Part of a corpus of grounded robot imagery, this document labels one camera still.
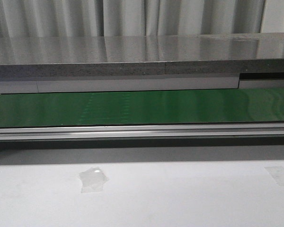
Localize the clear tape patch left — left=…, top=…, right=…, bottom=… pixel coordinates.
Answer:
left=79, top=167, right=109, bottom=193

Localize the grey speckled stone countertop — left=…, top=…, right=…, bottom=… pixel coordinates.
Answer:
left=0, top=33, right=284, bottom=80

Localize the green conveyor belt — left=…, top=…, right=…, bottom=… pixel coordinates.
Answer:
left=0, top=88, right=284, bottom=128

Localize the grey cabinet front panel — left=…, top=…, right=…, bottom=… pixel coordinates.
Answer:
left=0, top=72, right=284, bottom=94

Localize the clear tape strip right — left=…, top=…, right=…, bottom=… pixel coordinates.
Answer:
left=265, top=166, right=284, bottom=186

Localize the white pleated curtain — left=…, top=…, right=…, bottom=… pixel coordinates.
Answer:
left=0, top=0, right=284, bottom=37

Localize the aluminium conveyor side rail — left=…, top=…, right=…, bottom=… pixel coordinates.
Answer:
left=0, top=122, right=284, bottom=141

